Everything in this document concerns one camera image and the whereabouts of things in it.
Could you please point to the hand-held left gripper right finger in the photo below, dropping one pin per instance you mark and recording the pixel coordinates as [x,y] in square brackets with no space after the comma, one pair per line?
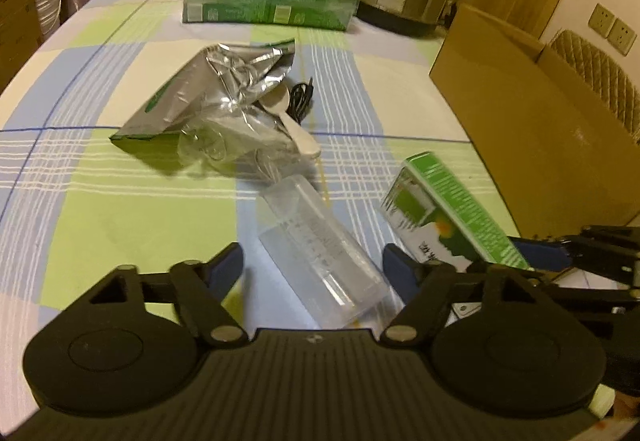
[399,271]

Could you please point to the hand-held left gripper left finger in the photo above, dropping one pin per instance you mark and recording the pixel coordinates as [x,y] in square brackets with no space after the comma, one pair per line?
[225,268]

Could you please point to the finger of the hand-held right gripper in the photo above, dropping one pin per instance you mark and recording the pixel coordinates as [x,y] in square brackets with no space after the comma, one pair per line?
[590,299]
[595,248]

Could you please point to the clear plastic container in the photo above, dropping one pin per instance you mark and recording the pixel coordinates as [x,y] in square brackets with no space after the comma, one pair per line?
[325,251]

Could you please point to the green paper box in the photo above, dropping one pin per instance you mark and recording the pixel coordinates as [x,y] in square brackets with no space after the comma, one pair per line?
[450,206]

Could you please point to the clear plastic wrap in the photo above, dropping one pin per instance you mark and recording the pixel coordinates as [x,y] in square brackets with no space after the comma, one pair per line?
[230,136]

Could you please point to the cardboard box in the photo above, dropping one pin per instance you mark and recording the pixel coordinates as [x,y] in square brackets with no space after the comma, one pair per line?
[525,131]

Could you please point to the white plastic spoon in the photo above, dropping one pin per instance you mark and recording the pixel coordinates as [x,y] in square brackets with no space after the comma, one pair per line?
[300,136]

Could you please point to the silver foil bag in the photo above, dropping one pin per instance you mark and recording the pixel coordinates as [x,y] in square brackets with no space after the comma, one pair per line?
[180,96]

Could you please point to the plaid tablecloth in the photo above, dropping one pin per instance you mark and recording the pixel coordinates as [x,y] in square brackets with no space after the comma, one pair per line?
[125,191]

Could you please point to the quilted chair back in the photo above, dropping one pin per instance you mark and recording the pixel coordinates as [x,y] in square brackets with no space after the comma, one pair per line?
[600,71]

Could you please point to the cardboard carton with flaps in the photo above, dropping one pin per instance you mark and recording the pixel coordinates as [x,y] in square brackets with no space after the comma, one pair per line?
[17,26]

